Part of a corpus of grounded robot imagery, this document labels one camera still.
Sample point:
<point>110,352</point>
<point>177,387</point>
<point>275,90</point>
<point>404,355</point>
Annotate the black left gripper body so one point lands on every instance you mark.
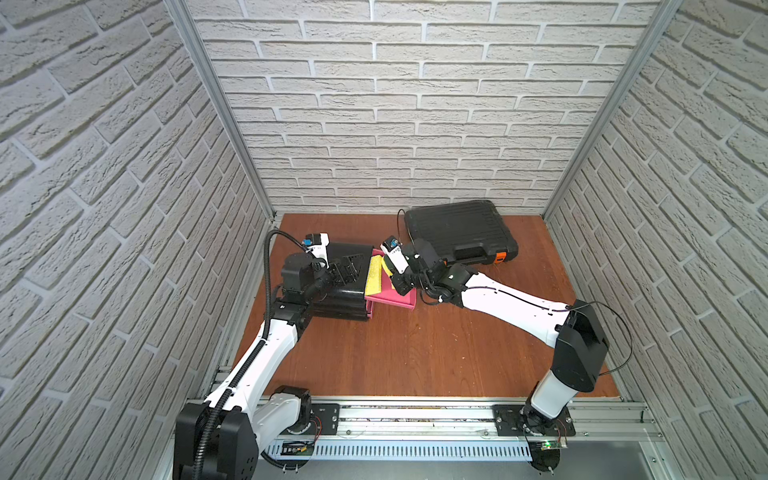
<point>347,267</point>

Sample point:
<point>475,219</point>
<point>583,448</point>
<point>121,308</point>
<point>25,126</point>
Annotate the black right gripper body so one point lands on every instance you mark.
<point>403,283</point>

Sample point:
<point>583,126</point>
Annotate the yellow sponge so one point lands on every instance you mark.
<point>378,279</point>

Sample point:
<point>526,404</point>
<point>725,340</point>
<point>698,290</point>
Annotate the black drawer cabinet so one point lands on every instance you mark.
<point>347,302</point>

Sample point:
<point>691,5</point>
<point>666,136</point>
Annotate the pink drawer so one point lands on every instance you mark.
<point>390,297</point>

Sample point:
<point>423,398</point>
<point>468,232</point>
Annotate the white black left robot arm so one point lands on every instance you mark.
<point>225,435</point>

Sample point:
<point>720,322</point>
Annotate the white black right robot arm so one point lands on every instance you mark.
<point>573,331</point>

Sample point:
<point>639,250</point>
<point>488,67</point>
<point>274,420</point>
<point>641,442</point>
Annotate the black plastic tool case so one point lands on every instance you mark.
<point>469,232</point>

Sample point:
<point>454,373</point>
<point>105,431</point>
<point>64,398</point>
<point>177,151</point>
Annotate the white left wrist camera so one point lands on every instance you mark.
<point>316,244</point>

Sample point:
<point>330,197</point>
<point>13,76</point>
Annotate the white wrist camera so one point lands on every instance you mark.
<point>316,244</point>
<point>395,261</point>

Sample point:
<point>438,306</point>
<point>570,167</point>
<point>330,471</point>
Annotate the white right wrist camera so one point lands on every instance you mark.
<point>395,261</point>

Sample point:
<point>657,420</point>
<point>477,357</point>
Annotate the left aluminium floor rail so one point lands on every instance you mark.
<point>223,357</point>

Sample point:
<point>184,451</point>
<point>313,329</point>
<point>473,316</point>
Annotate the aluminium front rail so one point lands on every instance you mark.
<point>443,429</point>

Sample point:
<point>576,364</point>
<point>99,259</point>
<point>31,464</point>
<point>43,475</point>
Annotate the aluminium corner frame post left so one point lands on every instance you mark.
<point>195,46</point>

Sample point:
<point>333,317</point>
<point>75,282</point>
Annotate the aluminium corner frame post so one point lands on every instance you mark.
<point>648,42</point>
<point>195,46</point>

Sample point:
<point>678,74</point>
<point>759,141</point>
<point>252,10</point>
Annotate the aluminium corner frame post right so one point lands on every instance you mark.
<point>648,42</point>

